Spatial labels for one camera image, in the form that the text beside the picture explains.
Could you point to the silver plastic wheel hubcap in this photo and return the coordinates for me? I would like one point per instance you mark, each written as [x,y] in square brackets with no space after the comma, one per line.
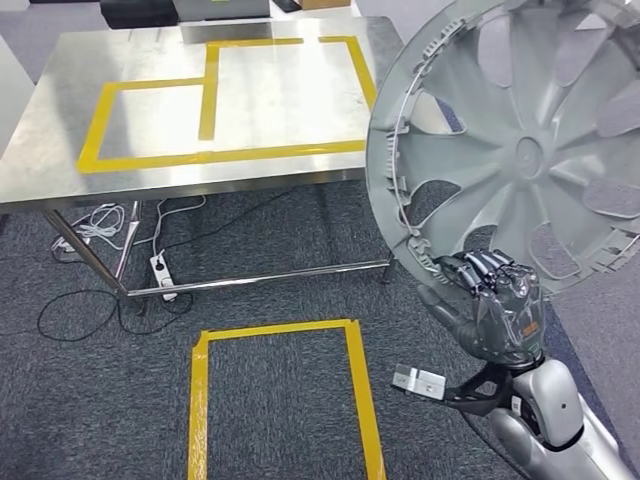
[530,156]

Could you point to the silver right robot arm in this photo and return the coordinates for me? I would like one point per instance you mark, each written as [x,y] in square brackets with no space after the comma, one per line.
[555,417]

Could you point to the stainless steel workbench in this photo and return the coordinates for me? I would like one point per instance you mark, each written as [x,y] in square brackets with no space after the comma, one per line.
[280,99]

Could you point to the white power strip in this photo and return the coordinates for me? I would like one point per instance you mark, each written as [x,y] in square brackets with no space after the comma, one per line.
[162,275]

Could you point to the white desk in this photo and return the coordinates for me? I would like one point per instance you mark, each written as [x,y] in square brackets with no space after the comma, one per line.
[352,12]

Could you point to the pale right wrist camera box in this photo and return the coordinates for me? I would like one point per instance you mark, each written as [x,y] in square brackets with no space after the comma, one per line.
[419,382]

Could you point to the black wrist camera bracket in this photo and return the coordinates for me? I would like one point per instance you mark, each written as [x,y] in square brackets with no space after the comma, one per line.
[470,401]

